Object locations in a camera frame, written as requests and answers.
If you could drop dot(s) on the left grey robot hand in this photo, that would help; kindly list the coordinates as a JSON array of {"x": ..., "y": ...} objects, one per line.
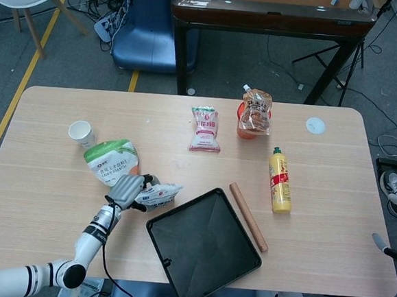
[{"x": 126, "y": 189}]

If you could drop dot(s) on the small white grey packet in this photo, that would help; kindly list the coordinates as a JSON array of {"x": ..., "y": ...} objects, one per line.
[{"x": 160, "y": 195}]

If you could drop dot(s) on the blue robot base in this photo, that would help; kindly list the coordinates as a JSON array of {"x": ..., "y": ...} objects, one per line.
[{"x": 145, "y": 34}]

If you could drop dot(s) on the black plastic tray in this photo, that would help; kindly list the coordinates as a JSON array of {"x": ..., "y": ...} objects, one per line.
[{"x": 204, "y": 248}]

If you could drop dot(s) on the green corn starch bag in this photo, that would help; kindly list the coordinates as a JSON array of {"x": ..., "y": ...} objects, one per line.
[{"x": 110, "y": 158}]

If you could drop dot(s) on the white paper cup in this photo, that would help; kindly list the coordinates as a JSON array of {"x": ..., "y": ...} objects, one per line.
[{"x": 81, "y": 132}]

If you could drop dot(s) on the grey sneaker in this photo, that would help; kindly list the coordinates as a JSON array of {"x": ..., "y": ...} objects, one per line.
[{"x": 393, "y": 182}]

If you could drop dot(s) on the black foot pedal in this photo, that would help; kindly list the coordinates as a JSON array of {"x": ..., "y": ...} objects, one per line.
[{"x": 396, "y": 165}]

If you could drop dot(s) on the white pink sugar bag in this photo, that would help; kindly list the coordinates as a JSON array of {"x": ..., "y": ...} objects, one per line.
[{"x": 205, "y": 132}]

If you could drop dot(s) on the clear plastic bag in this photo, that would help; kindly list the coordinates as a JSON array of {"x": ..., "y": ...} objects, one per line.
[{"x": 91, "y": 291}]

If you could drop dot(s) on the small white floor disc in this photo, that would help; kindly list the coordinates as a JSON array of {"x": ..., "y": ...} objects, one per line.
[{"x": 191, "y": 91}]

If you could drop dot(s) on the wooden rolling pin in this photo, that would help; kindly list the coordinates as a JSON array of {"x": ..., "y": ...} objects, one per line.
[{"x": 248, "y": 216}]

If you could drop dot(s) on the yellow squeeze bottle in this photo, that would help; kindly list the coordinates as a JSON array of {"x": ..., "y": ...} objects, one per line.
[{"x": 280, "y": 182}]

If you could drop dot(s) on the brown spouted sauce pouch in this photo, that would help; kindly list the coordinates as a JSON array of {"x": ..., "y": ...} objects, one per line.
[{"x": 255, "y": 113}]

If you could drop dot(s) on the white round table cap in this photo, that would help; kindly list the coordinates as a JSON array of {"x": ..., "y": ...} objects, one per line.
[{"x": 315, "y": 125}]

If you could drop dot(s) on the white power strip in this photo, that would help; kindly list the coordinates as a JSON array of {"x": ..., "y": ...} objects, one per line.
[{"x": 105, "y": 26}]

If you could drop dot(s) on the black tripod stand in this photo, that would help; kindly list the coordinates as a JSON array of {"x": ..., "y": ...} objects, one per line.
[{"x": 350, "y": 60}]

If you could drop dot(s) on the dark brown mahjong table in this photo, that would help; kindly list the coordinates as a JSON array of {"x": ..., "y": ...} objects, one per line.
[{"x": 270, "y": 20}]

